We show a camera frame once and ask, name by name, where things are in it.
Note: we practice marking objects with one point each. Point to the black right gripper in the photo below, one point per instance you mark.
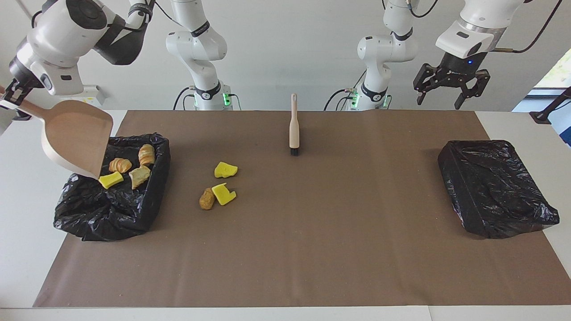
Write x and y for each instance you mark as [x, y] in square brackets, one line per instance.
[18, 73]

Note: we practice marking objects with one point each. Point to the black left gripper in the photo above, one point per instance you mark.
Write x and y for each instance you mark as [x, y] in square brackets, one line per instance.
[459, 69]

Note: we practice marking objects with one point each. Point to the beige plastic dustpan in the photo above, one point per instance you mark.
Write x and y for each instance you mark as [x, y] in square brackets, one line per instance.
[76, 138]

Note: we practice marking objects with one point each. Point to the orange striped toy croissant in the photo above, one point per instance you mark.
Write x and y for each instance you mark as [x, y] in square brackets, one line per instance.
[120, 165]
[146, 154]

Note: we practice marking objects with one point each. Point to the small yellow sponge piece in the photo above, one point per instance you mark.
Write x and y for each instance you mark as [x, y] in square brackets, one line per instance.
[110, 179]

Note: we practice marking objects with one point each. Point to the pale green rock-like chunk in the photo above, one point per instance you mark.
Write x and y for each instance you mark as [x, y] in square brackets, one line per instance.
[139, 176]

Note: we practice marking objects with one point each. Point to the beige hand brush black bristles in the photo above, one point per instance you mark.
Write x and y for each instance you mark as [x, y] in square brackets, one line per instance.
[294, 129]

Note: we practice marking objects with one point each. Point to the tightly bagged black trash bin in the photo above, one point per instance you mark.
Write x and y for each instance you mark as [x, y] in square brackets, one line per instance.
[490, 191]

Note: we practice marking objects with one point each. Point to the loosely bagged black trash bin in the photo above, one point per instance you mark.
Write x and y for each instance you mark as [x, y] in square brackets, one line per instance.
[111, 214]

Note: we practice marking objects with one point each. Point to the window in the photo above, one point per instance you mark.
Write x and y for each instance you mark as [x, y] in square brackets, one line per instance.
[560, 73]

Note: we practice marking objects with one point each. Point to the brown lumpy nugget piece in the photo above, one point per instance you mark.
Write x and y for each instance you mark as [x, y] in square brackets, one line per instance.
[207, 199]

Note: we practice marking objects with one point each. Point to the flat yellow sponge piece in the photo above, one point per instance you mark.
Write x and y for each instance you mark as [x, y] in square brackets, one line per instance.
[225, 170]

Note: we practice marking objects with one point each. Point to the yellow sponge piece green edge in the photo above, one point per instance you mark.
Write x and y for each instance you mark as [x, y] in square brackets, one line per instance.
[222, 194]

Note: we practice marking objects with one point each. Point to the brown paper table mat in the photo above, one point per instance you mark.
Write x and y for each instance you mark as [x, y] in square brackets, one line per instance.
[285, 281]

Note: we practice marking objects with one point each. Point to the black camera stand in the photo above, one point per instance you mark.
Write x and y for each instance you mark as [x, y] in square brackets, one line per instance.
[22, 118]
[542, 117]

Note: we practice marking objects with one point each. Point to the white wall power outlet box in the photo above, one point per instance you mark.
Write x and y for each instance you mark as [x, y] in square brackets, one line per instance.
[96, 93]

